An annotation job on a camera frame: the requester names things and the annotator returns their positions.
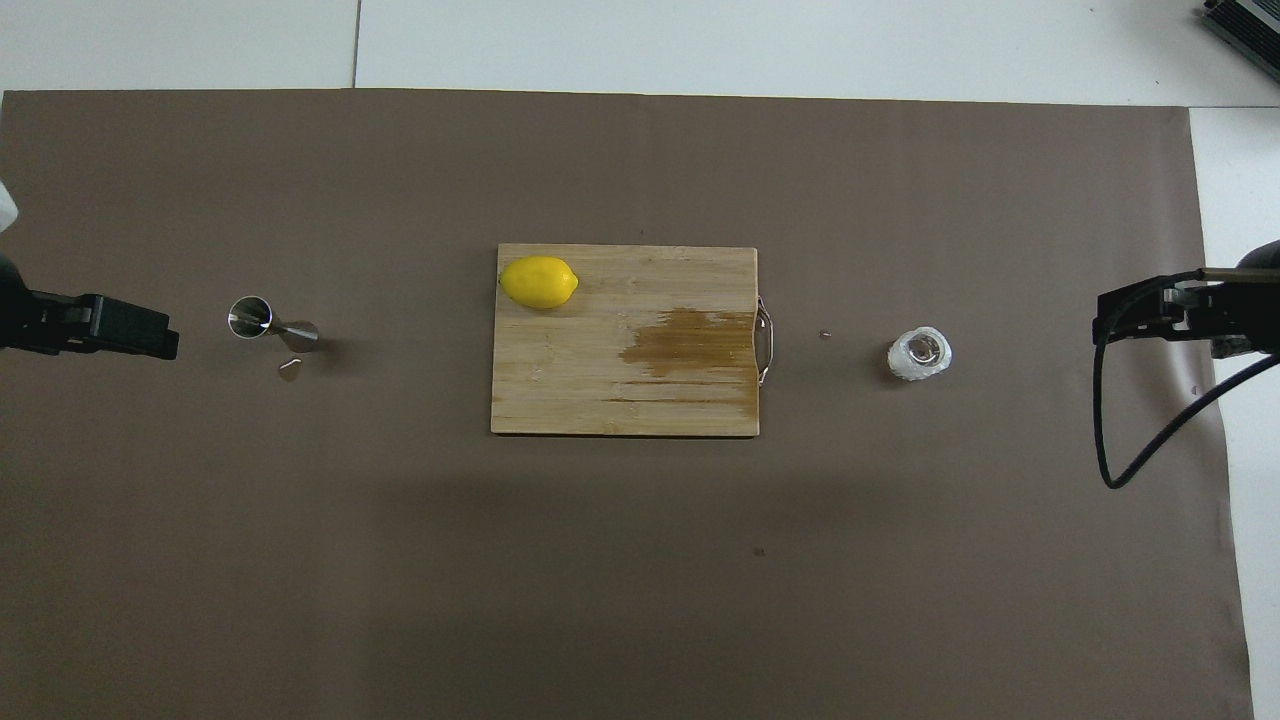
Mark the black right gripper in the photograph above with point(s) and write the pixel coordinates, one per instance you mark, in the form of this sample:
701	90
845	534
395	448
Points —
1250	310

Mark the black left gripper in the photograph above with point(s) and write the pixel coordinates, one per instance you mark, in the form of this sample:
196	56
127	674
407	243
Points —
50	320

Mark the steel double jigger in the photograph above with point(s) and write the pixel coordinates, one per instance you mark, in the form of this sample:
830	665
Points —
250	315

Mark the small water puddle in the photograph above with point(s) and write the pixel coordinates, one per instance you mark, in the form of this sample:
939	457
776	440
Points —
290	370

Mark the yellow lemon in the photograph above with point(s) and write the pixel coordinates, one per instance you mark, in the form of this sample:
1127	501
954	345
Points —
538	282

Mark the wooden cutting board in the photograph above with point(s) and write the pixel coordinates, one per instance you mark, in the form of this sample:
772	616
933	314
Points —
580	380

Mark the brown paper table mat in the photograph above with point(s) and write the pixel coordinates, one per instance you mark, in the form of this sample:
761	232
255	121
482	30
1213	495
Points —
640	580

